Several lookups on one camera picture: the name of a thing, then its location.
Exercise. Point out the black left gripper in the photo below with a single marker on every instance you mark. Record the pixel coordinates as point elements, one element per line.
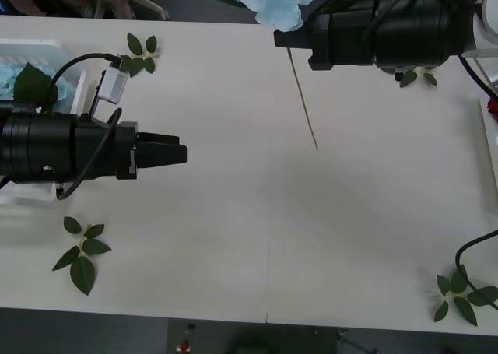
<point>97,155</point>

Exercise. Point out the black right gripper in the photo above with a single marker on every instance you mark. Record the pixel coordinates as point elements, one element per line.
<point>346,39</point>

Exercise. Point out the red rose with long stem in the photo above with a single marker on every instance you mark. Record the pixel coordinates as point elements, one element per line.
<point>494,111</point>

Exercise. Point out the silver and black right arm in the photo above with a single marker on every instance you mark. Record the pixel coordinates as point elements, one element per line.
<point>420,27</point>

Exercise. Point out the loose green leaf twig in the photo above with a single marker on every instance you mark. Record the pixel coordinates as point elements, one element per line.
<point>465,309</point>
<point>82,274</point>
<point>134,43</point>
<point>407,78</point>

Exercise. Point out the chair with white legs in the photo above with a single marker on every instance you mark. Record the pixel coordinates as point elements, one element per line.
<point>149,4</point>

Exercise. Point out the shallow white box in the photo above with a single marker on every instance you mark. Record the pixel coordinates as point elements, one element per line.
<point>484,144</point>
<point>39,48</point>

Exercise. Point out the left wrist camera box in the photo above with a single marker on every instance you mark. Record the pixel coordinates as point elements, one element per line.
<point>114,83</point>

